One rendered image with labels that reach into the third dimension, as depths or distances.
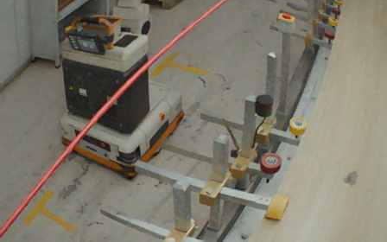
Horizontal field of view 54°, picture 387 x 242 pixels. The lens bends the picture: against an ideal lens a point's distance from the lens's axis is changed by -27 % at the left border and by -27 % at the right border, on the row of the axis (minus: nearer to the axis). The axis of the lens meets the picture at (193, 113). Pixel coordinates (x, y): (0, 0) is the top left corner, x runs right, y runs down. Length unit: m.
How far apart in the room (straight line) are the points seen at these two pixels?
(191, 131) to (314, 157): 1.67
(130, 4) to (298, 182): 1.65
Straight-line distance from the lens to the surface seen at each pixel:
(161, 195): 2.85
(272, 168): 1.69
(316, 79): 2.76
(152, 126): 2.93
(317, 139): 1.84
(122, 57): 2.53
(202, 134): 3.27
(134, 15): 2.88
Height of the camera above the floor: 2.03
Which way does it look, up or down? 36 degrees down
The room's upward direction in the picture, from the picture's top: straight up
